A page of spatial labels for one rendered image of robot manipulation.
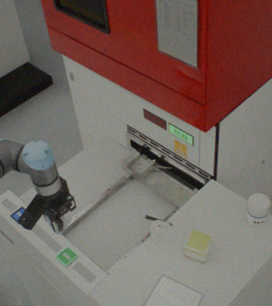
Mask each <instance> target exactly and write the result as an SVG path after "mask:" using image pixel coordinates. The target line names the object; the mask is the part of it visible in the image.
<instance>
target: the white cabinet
mask: <svg viewBox="0 0 272 306"><path fill-rule="evenodd" d="M0 236H1V239H2V241H3V243H4V245H5V247H6V249H7V251H8V254H9V256H10V258H11V259H12V261H13V263H14V266H15V268H16V270H17V272H18V274H19V276H20V278H21V280H22V282H23V284H24V286H25V287H26V290H27V292H28V294H29V296H30V298H31V300H32V302H33V304H34V306H82V304H81V303H80V302H78V301H77V300H76V299H75V298H74V297H73V296H72V295H71V294H70V293H69V292H68V291H67V290H66V289H65V288H64V287H63V286H62V285H60V284H59V283H58V282H57V281H56V280H55V279H54V277H53V276H51V275H50V274H49V273H48V272H46V270H45V269H43V267H42V266H40V264H39V263H37V261H35V260H34V259H33V258H32V257H31V256H30V255H29V254H28V253H27V252H26V251H25V250H24V249H22V248H21V247H20V246H19V245H18V244H17V243H16V242H15V241H14V240H13V239H12V237H10V236H9V235H8V234H7V233H6V232H5V231H4V230H3V229H2V228H1V227H0ZM244 306H272V273H271V274H270V276H268V277H267V279H266V281H265V282H263V284H262V285H261V286H260V288H259V289H258V290H257V291H256V292H255V293H254V294H253V296H252V297H251V298H250V300H248V302H247V303H246V304H245V305H244Z"/></svg>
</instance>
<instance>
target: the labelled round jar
mask: <svg viewBox="0 0 272 306"><path fill-rule="evenodd" d="M269 208H270V200H269V198H267V196H266V195H264V194H260V193H256V194H252V195H250V196H249V199H248V202H247V211H246V220H247V222H248V223H249V225H251V226H253V227H261V226H263V225H265V223H266V221H267V216H268V213H269Z"/></svg>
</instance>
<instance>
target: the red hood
mask: <svg viewBox="0 0 272 306"><path fill-rule="evenodd" d="M41 4H42V9H43V12H44V17H45V22H46V25H47V29H48V34H49V38H50V42H51V47H52V50H53V49H54V50H55V51H57V52H58V53H60V54H62V55H64V56H66V57H68V58H70V59H72V60H74V61H75V62H77V63H78V64H80V65H82V66H84V67H86V68H87V69H89V70H91V71H94V72H95V73H97V74H99V75H101V76H103V77H104V78H106V79H108V80H110V81H112V82H113V83H115V84H117V85H119V86H121V87H123V88H125V89H126V90H128V91H129V92H131V93H133V94H135V95H137V96H139V97H141V98H143V99H144V100H147V101H149V102H151V103H152V104H153V105H155V106H156V107H158V108H161V109H163V110H164V111H166V112H168V113H170V114H172V115H174V116H176V117H177V118H179V119H180V120H182V121H184V122H186V123H188V124H190V125H192V126H194V127H195V128H197V129H200V130H201V131H202V132H204V133H207V132H208V131H209V130H210V129H211V128H212V127H214V126H215V125H216V124H217V123H219V122H220V121H221V120H222V119H223V118H224V117H225V116H227V115H228V114H229V113H230V112H231V111H232V110H234V109H235V108H236V107H237V106H239V105H240V104H241V103H242V102H243V101H244V100H245V99H247V98H248V97H249V96H250V95H251V94H252V93H253V92H256V91H257V89H258V88H260V86H262V85H263V84H264V83H265V82H266V81H268V80H269V79H270V78H272V0H41Z"/></svg>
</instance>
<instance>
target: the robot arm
mask: <svg viewBox="0 0 272 306"><path fill-rule="evenodd" d="M10 171H15V172H19V173H24V174H28V175H30V178H31V179H32V182H33V186H34V188H35V191H36V193H37V194H36V195H35V197H34V198H33V200H32V201H31V202H30V204H29V205H28V206H27V208H25V210H24V212H23V213H22V215H21V216H20V217H19V219H18V222H19V224H20V225H21V226H22V227H23V228H24V229H27V230H32V228H33V227H34V226H35V225H36V223H37V222H38V220H39V219H40V218H41V216H42V215H44V217H45V219H46V221H47V222H48V224H49V226H50V227H51V229H52V230H53V231H54V232H55V233H56V234H58V235H61V234H62V233H63V230H64V229H65V228H66V227H67V226H68V225H69V224H70V222H71V221H72V218H71V217H70V218H65V217H64V214H66V213H67V212H69V211H71V212H72V211H73V210H75V208H76V207H77V206H76V204H75V199H74V197H73V195H72V194H71V193H70V191H69V187H68V183H67V182H66V180H65V179H63V178H62V177H61V176H60V175H59V173H58V171H57V166H56V162H55V157H54V155H53V153H52V151H51V149H50V146H49V145H48V144H47V142H45V141H43V140H38V141H31V142H29V143H28V144H27V145H22V144H19V143H17V142H12V141H10V140H6V139H0V179H1V178H2V177H4V176H5V175H6V174H8V173H9V172H10ZM69 197H71V198H70V199H69ZM73 201H74V206H73V207H72V208H71V206H72V205H73V204H72V202H73Z"/></svg>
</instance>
